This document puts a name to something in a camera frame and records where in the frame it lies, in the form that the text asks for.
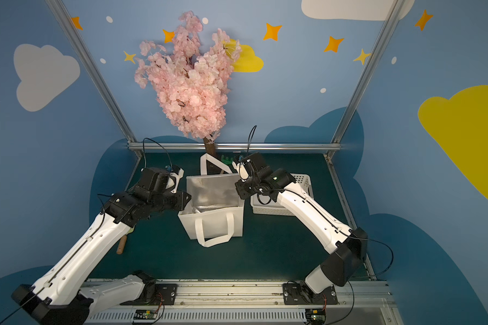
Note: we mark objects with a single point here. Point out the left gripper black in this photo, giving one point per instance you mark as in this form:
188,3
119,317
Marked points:
179,199

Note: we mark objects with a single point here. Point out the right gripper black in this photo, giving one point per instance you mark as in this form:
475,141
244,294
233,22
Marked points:
243,189

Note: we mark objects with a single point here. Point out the white insulated delivery bag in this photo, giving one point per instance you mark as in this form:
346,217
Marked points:
215,213

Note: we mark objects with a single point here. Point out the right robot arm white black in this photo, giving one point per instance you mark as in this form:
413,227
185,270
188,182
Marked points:
347,247

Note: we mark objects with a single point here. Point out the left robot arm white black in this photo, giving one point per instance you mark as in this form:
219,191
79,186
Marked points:
57,297

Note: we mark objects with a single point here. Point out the light green toy spatula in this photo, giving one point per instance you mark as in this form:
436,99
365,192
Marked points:
122,242

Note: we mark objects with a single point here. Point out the left controller board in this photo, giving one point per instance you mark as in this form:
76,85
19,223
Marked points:
146,316

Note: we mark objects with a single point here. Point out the controller board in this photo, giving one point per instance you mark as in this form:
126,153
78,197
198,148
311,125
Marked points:
146,316
314,317

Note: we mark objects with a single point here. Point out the pink cherry blossom tree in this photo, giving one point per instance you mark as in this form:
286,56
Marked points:
191,87

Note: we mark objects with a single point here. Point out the right controller board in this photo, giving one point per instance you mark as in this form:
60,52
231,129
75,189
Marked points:
314,317

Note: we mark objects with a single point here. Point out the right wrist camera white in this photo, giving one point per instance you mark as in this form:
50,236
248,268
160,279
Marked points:
252,166

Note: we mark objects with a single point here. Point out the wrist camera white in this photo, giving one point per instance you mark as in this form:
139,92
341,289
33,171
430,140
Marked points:
252,166
161,180

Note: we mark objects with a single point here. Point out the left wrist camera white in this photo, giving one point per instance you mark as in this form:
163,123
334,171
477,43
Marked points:
161,180

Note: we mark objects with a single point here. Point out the green toy rake wooden handle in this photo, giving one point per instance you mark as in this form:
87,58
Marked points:
227,160

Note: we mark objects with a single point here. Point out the aluminium back frame bar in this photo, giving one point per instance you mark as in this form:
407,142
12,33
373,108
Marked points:
234,147

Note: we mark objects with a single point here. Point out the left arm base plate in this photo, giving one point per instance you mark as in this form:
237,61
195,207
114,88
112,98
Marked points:
155,294

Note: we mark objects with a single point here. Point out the right aluminium frame post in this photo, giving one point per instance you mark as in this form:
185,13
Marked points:
380,45

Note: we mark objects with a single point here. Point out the aluminium frame post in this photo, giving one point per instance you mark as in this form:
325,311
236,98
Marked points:
380,45
63,18

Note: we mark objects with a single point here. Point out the aluminium front rail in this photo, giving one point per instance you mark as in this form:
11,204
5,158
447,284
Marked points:
256,302

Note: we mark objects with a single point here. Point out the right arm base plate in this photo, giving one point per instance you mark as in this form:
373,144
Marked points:
298,293

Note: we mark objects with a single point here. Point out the left aluminium frame post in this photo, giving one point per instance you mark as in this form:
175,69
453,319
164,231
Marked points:
63,18

